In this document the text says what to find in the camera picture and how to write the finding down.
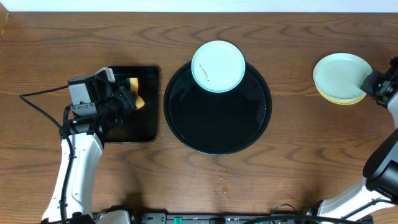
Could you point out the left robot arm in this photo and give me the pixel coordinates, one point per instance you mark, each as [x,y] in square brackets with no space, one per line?
[82,146]

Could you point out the round black tray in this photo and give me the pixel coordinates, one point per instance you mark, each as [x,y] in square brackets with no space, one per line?
[217,123]

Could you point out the rectangular black tray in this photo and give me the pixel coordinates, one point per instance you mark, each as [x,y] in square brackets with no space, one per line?
[141,124]

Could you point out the yellow plate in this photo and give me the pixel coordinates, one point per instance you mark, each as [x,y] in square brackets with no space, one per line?
[339,101]

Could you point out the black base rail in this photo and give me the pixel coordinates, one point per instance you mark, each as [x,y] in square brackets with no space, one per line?
[162,218]

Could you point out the light blue plate top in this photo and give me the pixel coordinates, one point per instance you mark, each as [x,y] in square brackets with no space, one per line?
[218,66]

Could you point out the light blue plate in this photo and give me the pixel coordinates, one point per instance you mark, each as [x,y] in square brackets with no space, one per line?
[218,66]
[340,75]

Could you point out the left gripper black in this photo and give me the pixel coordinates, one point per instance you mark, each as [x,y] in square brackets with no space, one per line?
[127,98]

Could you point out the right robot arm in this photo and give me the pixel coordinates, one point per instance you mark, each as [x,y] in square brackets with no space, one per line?
[378,188]

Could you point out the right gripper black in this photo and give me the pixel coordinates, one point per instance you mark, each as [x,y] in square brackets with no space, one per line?
[369,87]

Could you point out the green yellow sponge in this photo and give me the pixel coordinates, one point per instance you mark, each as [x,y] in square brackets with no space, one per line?
[132,85]

